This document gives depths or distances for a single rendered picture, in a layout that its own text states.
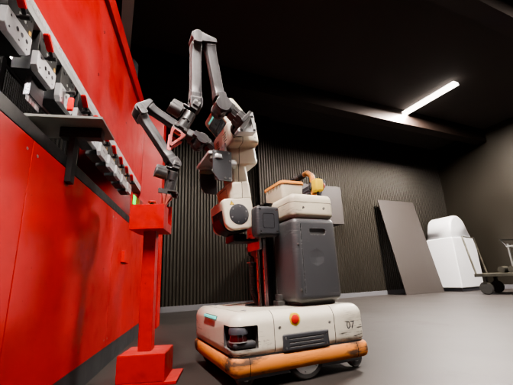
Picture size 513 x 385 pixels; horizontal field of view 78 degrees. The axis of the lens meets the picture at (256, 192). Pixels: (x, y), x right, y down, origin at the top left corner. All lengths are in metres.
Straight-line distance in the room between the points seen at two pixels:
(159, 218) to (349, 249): 5.37
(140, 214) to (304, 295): 0.85
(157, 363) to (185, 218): 3.81
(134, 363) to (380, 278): 5.97
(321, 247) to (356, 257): 5.14
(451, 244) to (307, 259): 6.23
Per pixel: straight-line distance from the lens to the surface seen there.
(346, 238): 6.61
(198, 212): 5.27
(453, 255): 7.61
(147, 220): 1.59
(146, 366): 1.59
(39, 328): 1.23
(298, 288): 1.50
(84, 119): 1.32
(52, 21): 1.66
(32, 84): 1.50
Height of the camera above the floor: 0.41
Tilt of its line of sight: 15 degrees up
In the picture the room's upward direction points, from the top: 3 degrees counter-clockwise
